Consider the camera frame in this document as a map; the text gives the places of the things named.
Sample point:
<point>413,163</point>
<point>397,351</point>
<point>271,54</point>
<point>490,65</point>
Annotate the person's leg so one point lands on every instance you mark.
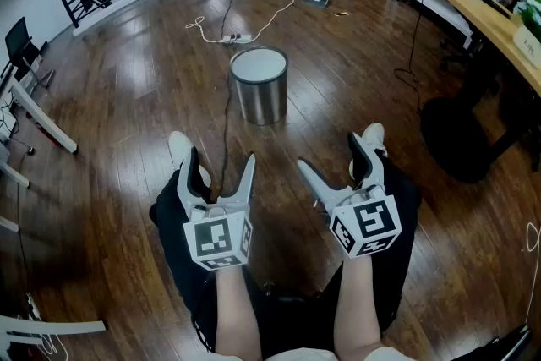
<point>177,249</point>
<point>406,224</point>

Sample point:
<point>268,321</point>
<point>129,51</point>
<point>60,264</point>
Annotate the person's right leg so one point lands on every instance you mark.
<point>406,224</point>

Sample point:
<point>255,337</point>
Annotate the person's white shirt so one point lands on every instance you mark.
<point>296,355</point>

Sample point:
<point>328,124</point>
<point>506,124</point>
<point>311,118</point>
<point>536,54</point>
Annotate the white desk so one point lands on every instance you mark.
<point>63,326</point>
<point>38,114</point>

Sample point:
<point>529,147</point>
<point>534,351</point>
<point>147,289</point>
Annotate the stainless steel trash bin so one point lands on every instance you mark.
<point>260,97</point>

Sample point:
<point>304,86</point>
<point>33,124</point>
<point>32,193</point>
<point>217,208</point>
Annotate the green plant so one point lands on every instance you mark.
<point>533,12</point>

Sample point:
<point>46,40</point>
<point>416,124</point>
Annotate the black office chair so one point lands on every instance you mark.
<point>19,42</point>

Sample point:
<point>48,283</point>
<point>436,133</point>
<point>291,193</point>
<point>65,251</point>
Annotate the person's right white shoe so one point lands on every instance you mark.
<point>376,135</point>

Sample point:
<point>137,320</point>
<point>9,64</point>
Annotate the black seat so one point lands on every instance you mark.
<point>296,321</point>

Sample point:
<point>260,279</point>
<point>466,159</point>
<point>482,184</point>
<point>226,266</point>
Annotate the white power strip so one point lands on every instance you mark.
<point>34,306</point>
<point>236,39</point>

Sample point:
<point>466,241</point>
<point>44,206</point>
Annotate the curved wooden table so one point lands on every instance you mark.
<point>486,19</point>

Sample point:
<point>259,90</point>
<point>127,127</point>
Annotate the person's right forearm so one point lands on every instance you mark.
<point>357,308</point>

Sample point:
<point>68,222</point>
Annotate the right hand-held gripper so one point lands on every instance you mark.
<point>367,224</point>

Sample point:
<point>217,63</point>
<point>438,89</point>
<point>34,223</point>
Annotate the black round chair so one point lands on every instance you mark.
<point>452,139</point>

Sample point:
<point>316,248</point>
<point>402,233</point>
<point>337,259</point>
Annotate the person's left leg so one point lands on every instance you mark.
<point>177,249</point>

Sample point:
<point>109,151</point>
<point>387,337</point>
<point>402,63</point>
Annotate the person's left forearm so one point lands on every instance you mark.
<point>236,317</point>

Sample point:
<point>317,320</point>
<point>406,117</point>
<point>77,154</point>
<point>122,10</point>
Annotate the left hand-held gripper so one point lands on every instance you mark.
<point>217,239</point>

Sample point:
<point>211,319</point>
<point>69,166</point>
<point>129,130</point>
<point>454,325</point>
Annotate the white box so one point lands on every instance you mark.
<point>528,48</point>

